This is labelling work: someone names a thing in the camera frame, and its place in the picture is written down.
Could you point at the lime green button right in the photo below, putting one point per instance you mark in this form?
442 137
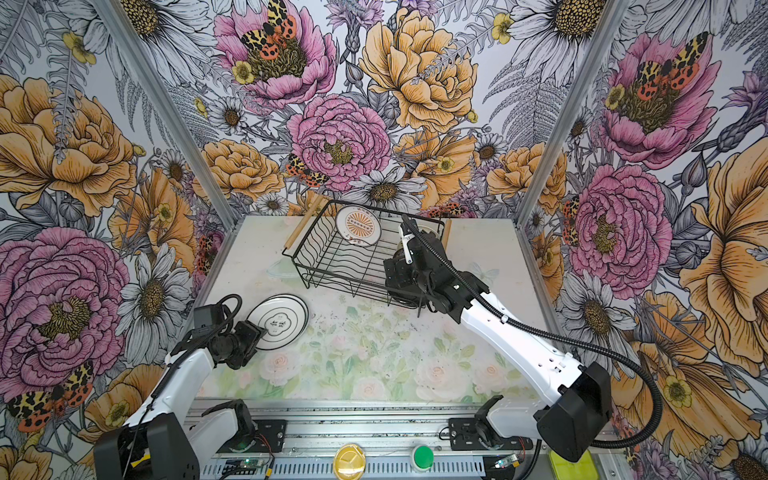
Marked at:
583 469

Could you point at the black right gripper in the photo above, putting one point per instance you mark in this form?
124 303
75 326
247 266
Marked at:
401 265

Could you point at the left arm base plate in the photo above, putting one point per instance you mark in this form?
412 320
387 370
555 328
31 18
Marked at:
269 437

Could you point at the gold round button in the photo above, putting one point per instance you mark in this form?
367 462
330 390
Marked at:
349 463

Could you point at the green round button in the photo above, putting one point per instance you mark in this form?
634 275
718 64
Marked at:
422 458

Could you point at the aluminium corner post left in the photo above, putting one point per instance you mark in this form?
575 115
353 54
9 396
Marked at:
117 23

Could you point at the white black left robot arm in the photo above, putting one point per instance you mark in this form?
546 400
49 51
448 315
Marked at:
153 443

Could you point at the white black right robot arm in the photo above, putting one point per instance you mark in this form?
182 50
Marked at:
574 398

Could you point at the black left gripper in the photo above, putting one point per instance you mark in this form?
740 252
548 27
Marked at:
253 335

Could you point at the white plate grey pattern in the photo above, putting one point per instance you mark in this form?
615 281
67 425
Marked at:
283 318

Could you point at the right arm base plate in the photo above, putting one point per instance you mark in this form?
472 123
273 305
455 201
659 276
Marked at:
469 434

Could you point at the white plate orange pattern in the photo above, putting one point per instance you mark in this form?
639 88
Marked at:
358 226

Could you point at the black wire dish rack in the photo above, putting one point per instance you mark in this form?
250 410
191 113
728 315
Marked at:
323 259

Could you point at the small circuit board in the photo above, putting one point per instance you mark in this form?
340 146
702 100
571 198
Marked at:
246 466

